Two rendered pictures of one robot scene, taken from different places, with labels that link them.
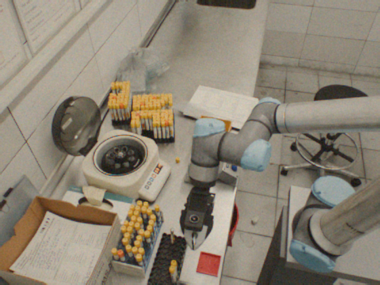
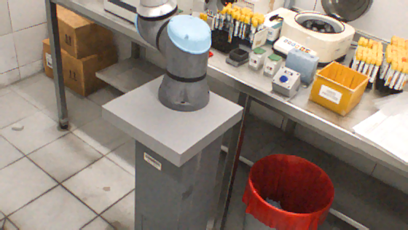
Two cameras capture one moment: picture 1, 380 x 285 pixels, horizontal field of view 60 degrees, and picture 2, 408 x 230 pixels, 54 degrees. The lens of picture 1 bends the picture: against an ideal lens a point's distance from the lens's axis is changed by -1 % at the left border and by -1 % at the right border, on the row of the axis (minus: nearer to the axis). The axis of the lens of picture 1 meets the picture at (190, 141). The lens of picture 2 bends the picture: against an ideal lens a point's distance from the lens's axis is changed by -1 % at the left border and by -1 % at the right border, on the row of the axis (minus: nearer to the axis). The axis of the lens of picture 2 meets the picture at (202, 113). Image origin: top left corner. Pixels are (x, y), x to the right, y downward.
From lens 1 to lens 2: 1.63 m
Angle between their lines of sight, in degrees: 76
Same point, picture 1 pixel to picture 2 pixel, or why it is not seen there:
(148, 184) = (288, 42)
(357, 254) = (138, 105)
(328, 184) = (197, 24)
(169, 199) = not seen: hidden behind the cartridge
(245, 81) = not seen: outside the picture
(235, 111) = (393, 135)
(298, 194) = (229, 106)
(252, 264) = not seen: outside the picture
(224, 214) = (240, 76)
